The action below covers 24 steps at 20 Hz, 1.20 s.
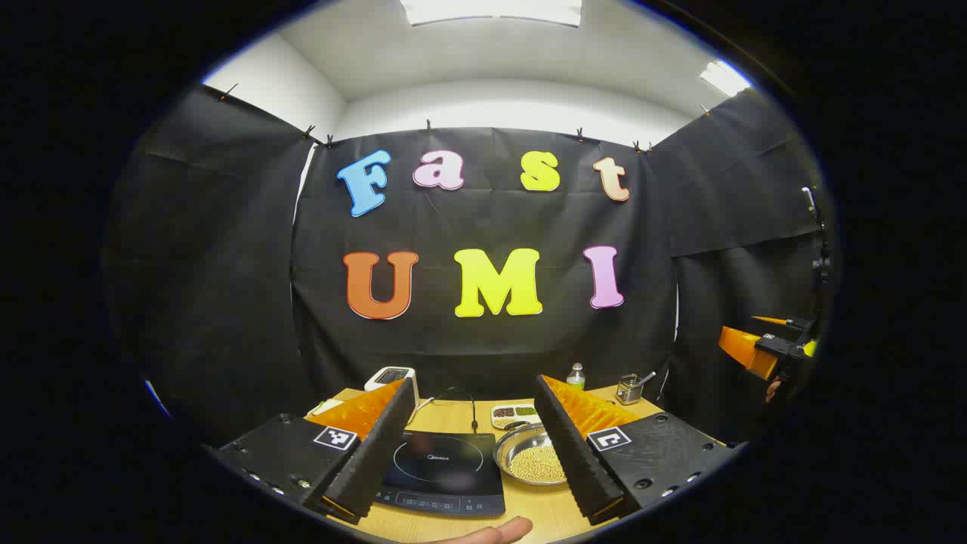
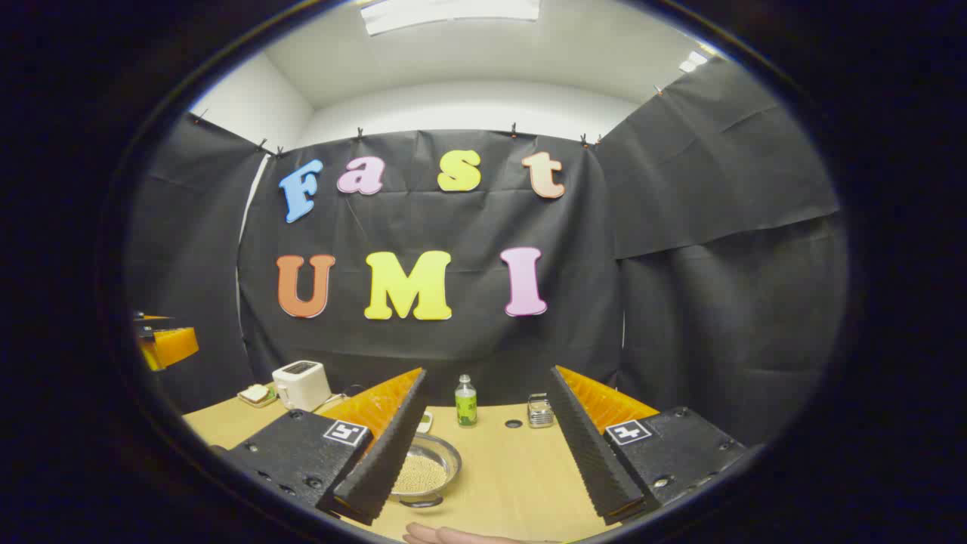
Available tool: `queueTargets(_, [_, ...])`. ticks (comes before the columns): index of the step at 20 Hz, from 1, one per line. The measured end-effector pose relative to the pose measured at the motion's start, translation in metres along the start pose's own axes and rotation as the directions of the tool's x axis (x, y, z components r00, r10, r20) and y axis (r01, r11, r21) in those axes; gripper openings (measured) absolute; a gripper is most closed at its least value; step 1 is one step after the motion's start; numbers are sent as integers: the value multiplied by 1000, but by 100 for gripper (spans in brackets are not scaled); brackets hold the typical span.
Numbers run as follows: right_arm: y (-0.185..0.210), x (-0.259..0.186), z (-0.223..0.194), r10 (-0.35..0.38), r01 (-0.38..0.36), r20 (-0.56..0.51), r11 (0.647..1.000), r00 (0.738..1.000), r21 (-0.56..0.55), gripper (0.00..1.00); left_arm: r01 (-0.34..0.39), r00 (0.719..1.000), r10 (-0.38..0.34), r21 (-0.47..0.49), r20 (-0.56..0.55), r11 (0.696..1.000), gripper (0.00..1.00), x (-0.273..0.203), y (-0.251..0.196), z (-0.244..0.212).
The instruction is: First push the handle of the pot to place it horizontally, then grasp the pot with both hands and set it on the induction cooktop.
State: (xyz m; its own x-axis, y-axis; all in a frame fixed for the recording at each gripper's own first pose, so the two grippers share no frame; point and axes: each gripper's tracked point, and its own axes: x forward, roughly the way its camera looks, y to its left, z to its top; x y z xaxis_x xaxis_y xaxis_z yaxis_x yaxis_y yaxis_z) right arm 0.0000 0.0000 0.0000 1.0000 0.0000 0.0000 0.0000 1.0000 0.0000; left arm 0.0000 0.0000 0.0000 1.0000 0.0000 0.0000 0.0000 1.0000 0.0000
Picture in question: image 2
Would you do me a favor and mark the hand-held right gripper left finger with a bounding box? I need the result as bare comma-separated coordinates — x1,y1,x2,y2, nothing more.
224,368,428,527

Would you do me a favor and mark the white toaster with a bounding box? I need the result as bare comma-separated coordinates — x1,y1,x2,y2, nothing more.
272,360,332,412

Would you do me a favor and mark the black toaster cable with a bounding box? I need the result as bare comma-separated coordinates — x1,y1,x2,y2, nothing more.
321,385,367,413

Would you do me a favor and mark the green label drink bottle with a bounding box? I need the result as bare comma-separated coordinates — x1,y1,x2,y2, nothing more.
455,374,478,428

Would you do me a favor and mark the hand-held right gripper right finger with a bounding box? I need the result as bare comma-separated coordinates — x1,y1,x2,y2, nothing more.
549,366,749,526

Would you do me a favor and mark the stainless steel pot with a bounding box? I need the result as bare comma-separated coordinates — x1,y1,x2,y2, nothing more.
389,432,462,508

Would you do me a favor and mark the sandwich on small plate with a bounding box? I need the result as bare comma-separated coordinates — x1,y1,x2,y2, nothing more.
237,383,279,409

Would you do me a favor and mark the pile of soybeans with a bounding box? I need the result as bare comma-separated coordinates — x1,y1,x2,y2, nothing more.
394,453,448,493

